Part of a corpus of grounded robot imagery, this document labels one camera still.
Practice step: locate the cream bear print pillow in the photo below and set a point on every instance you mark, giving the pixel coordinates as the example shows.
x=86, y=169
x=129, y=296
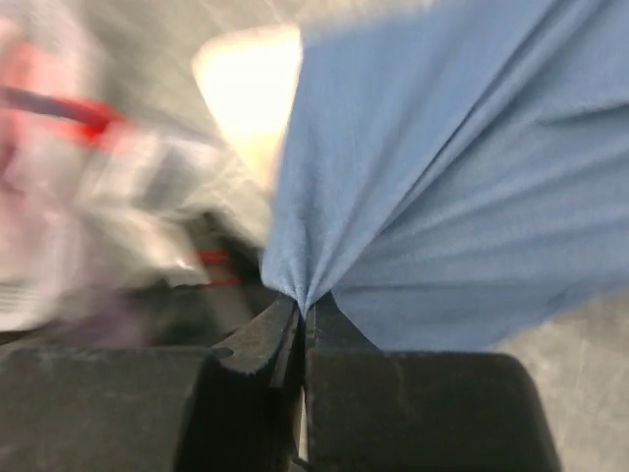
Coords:
x=248, y=80

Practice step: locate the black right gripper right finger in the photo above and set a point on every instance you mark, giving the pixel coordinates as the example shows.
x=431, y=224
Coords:
x=374, y=410

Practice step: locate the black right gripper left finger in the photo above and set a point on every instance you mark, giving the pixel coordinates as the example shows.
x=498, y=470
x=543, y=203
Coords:
x=232, y=407

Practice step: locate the blue fabric pillowcase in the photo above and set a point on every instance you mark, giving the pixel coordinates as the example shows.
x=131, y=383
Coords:
x=454, y=175

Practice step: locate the white plastic laundry basket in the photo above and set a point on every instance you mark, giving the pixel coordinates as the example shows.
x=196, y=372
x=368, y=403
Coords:
x=94, y=204

